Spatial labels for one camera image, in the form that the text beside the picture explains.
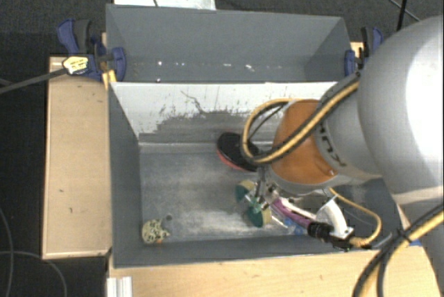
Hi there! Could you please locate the grey metal bin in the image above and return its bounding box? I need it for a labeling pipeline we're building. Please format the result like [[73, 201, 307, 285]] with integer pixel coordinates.
[[104, 3, 403, 269]]

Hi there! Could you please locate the yellow spotted toy animal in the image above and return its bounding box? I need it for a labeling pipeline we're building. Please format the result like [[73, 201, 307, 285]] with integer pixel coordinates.
[[141, 217, 171, 245]]

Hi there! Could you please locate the pale wood board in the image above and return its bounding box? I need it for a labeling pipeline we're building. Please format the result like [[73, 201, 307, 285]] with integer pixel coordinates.
[[41, 56, 114, 260]]

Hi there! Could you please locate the small blue object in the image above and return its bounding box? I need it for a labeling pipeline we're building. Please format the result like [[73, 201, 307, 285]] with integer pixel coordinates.
[[283, 218, 307, 236]]

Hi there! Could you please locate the black cylinder on white bracket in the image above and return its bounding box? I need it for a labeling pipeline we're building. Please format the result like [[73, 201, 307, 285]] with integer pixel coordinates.
[[307, 197, 355, 251]]

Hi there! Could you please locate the purple curved stick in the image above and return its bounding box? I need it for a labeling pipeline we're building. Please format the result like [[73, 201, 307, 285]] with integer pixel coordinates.
[[271, 199, 317, 228]]

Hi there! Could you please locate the black and red disc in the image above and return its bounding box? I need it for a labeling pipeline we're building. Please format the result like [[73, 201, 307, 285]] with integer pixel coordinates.
[[216, 132, 260, 173]]

